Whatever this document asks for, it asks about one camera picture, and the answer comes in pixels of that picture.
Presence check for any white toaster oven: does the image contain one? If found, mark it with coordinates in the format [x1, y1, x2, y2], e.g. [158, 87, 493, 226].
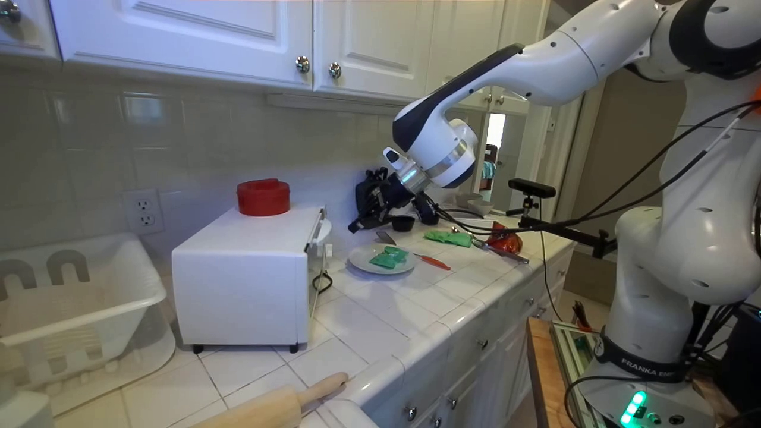
[169, 205, 326, 357]

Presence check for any red kitchen utensil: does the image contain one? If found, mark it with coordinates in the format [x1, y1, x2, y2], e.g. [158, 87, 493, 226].
[482, 218, 528, 259]

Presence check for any small black bowl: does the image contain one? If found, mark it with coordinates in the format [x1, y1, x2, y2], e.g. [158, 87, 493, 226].
[388, 214, 419, 236]

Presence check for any white wall outlet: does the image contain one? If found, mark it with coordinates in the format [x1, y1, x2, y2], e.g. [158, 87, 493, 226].
[128, 187, 166, 236]

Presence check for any white upper cabinet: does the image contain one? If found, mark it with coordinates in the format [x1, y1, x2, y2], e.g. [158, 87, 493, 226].
[0, 0, 557, 104]

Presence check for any black camera on stand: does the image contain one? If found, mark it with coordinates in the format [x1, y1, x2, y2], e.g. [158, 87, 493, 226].
[503, 176, 620, 262]

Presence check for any green flat sponge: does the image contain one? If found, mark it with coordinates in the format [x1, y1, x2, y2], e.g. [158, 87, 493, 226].
[420, 227, 476, 249]

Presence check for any wooden rolling pin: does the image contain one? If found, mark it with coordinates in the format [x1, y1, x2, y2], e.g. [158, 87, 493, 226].
[191, 370, 352, 428]

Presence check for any white round plate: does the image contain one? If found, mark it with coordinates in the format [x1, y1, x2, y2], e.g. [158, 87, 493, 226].
[344, 243, 419, 277]

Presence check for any red round container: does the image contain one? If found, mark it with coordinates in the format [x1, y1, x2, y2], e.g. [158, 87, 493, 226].
[236, 176, 292, 218]

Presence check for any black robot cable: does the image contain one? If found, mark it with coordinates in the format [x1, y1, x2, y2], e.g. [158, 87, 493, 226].
[441, 92, 761, 240]

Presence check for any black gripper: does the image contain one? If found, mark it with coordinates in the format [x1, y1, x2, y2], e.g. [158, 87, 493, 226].
[344, 165, 441, 237]

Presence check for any white dish rack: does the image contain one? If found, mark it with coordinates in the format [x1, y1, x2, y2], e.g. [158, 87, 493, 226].
[0, 230, 170, 393]

